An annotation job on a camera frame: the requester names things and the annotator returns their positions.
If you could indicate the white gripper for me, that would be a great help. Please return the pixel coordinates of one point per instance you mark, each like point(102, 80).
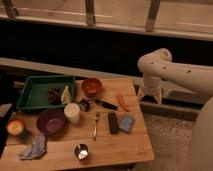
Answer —
point(151, 86)

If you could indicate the black handled brush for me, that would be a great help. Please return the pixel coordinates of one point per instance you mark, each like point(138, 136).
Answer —
point(85, 104)

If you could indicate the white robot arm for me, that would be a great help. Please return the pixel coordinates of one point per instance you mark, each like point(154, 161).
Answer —
point(158, 65)

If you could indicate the orange carrot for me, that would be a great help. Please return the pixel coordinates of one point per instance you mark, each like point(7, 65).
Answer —
point(122, 103)

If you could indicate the blue sponge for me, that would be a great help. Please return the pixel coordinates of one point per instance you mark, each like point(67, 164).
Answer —
point(126, 123)

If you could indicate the black rectangular remote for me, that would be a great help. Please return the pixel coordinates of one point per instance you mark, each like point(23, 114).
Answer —
point(113, 124)

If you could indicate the silver fork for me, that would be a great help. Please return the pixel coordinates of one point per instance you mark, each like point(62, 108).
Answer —
point(97, 117)

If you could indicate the orange red bowl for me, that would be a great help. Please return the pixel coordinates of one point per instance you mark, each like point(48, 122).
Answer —
point(91, 87)

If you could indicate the white cylindrical container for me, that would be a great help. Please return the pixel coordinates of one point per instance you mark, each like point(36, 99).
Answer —
point(72, 112)

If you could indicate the pale wedge slice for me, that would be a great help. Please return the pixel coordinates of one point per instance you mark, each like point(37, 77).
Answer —
point(65, 97)

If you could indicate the small metal cup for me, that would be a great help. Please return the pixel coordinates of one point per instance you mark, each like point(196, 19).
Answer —
point(81, 151)

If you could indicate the dark pine cone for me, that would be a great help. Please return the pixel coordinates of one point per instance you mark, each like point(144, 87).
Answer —
point(54, 96)

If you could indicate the purple bowl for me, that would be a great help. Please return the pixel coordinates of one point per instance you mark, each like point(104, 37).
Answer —
point(51, 121)

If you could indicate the green plastic tray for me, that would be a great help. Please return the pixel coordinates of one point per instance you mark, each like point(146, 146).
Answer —
point(34, 96)

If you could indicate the grey crumpled cloth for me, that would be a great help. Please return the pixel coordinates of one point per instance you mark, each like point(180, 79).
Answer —
point(35, 150)

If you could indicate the red yellow apple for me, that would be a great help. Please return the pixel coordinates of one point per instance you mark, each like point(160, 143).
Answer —
point(15, 127)

